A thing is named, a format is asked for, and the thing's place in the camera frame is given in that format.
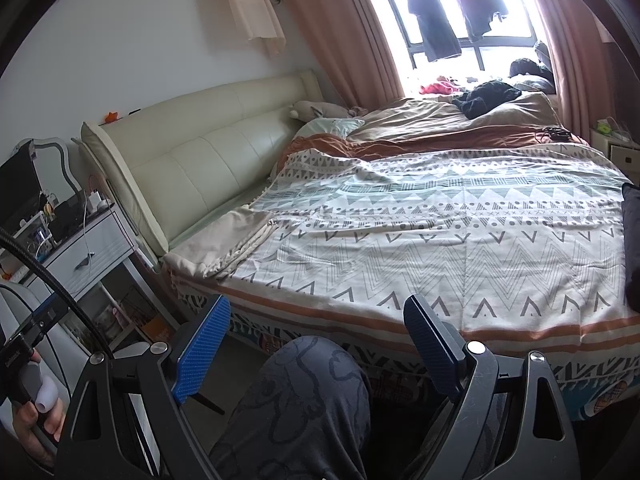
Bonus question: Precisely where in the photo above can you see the cream leather headboard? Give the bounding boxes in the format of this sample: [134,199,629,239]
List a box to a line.
[80,70,321,261]

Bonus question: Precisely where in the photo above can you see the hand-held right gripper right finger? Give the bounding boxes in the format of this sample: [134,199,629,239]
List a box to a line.
[403,294,576,480]

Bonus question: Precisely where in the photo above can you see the person's left hand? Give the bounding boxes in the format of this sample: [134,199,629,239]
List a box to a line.
[10,347,68,473]

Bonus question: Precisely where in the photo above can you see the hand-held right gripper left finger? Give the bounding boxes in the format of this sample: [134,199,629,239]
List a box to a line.
[52,294,232,480]

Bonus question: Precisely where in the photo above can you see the black crumpled garment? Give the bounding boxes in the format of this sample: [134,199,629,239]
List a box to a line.
[452,80,523,120]

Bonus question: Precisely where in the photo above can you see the beige jacket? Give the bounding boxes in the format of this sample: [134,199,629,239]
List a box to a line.
[160,207,276,281]

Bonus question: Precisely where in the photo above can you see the pink curtain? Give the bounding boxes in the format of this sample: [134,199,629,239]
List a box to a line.
[270,0,406,111]
[515,0,616,136]

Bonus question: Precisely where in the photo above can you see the pale green pillow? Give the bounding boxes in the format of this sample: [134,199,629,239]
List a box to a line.
[292,117,366,138]

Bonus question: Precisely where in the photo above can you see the red cloth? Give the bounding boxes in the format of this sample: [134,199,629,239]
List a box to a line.
[419,76,461,96]

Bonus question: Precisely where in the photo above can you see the patterned bed sheet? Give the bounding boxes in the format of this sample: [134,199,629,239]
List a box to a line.
[165,142,640,421]

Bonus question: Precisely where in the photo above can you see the white charging cable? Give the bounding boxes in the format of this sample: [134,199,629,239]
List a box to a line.
[82,192,108,273]

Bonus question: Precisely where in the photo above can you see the beige hanging cloth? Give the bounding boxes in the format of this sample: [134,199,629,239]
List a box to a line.
[215,0,287,58]

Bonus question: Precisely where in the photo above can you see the dark framed window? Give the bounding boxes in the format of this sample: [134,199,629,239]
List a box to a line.
[375,0,541,96]

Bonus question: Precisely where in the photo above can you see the dark hanging jacket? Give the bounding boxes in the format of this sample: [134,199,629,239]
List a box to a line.
[397,0,463,63]

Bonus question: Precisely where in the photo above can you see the white framed dark screen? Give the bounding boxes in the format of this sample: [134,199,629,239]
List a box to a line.
[0,137,73,241]

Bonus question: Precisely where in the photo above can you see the white nightstand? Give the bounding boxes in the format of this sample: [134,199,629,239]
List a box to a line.
[590,127,640,186]

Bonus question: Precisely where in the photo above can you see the white bedside table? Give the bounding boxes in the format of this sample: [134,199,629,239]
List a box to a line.
[10,200,161,361]

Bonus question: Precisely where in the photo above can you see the beige and orange duvet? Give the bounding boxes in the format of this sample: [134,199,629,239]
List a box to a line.
[285,91,591,163]

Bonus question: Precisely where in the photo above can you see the black folded clothes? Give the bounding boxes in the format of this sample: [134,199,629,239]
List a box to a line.
[621,182,640,313]

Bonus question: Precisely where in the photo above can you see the beige plush toy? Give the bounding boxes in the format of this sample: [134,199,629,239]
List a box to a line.
[290,100,368,122]

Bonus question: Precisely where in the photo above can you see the thick black cable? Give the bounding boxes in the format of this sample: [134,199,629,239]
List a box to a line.
[0,227,116,358]

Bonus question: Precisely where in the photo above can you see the person's patterned grey pants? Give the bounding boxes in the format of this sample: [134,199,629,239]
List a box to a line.
[207,335,373,480]

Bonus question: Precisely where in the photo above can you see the dark cushion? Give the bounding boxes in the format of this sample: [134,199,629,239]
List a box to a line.
[509,57,553,92]

